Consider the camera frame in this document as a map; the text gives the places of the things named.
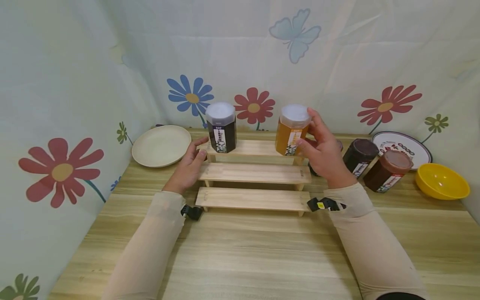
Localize person's left hand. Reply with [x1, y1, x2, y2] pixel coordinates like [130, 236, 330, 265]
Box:
[162, 137, 210, 195]

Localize wooden three-step shelf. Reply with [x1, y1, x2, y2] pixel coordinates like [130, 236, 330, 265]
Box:
[195, 139, 313, 217]

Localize yellow bowl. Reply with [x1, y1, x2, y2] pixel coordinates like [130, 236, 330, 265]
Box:
[415, 163, 471, 200]

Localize person's left forearm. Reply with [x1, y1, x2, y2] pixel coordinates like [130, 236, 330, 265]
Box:
[101, 191, 187, 300]

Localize cream round plate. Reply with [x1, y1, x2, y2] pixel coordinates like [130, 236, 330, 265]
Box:
[131, 125, 192, 168]

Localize black wrist band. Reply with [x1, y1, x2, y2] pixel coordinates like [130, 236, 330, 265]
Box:
[307, 197, 348, 212]
[180, 204, 203, 220]

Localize dark jar with brown lid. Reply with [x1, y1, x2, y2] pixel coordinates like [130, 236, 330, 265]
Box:
[363, 150, 414, 193]

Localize black jar with white lid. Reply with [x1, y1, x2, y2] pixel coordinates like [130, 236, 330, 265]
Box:
[205, 102, 237, 154]

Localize dark jar with maroon lid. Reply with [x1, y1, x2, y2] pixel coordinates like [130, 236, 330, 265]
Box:
[342, 139, 380, 179]

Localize amber honey jar white lid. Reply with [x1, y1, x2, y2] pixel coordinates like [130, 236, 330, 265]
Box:
[275, 104, 312, 157]

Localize person's right hand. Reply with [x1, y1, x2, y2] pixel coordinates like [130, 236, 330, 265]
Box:
[296, 107, 358, 190]

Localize white plate with red print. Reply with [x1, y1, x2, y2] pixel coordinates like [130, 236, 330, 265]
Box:
[371, 131, 433, 170]

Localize person's right forearm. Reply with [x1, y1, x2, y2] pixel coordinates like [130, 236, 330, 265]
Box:
[323, 182, 430, 300]

